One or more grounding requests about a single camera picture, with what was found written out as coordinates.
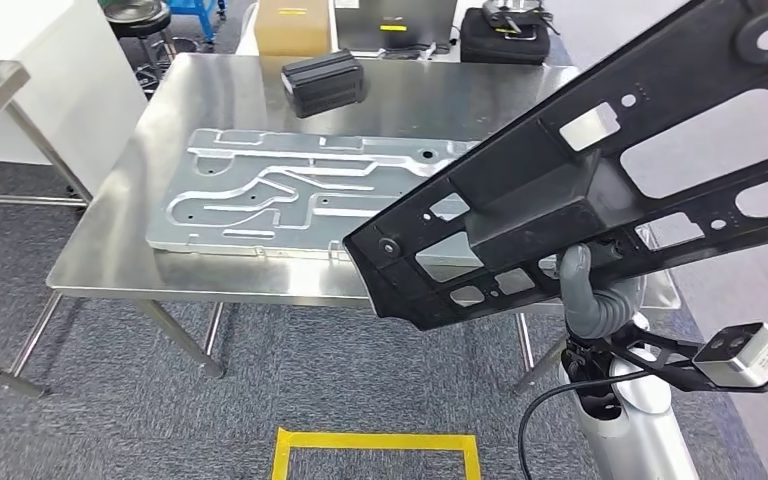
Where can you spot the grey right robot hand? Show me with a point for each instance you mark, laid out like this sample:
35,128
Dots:
576,285

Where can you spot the black plastic license plate bracket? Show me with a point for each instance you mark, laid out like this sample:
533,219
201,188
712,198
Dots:
556,179

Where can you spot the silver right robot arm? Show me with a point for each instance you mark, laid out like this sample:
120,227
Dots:
629,430

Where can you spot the stainless steel workbench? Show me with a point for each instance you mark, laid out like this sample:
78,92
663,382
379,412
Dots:
225,93

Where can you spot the black fabric bag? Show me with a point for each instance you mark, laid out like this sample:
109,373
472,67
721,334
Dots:
503,50

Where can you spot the black silver device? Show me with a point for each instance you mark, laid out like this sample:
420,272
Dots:
510,13

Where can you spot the black ribbed box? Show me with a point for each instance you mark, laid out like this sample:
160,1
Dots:
324,83

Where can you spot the dark grey flat case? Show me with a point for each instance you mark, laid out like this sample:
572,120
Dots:
390,16

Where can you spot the stamped aluminium plate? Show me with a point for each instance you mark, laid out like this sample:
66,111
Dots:
258,192

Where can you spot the brown cardboard box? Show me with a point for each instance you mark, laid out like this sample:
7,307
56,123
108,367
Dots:
291,30

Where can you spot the black round stool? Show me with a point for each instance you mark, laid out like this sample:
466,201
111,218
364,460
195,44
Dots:
135,14

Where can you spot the white cabinet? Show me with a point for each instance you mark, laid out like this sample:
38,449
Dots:
72,86

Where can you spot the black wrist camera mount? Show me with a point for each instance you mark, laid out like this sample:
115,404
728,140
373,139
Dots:
649,358

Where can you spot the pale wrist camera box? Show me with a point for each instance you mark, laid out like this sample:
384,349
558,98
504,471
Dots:
752,361

